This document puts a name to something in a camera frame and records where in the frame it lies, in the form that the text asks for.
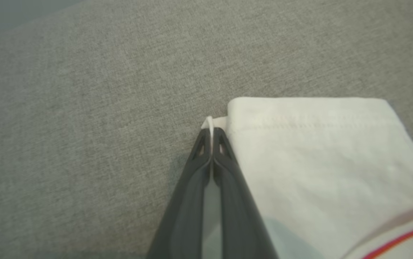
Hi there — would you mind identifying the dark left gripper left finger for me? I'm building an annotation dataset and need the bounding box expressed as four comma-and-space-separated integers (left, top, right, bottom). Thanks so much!
147, 128, 214, 259

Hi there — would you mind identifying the red and white shirt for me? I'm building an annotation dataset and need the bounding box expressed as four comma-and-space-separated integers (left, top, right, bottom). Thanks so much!
201, 96, 413, 259

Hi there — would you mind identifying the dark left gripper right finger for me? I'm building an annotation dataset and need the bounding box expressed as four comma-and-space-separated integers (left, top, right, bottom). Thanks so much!
212, 127, 279, 259

